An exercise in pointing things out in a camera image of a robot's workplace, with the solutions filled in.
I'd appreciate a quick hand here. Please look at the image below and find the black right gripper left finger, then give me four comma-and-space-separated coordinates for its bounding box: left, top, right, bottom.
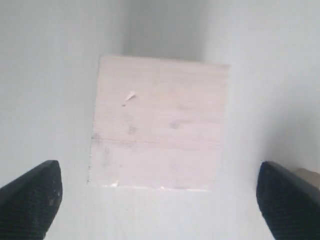
0, 160, 63, 240

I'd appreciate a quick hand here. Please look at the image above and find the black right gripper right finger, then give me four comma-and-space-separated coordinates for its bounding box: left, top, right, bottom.
256, 161, 320, 240

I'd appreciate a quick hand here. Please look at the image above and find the largest wooden cube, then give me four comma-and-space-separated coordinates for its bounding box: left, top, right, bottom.
88, 56, 230, 192

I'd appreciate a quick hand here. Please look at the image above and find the layered plywood cube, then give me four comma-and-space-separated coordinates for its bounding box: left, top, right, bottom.
294, 168, 320, 189

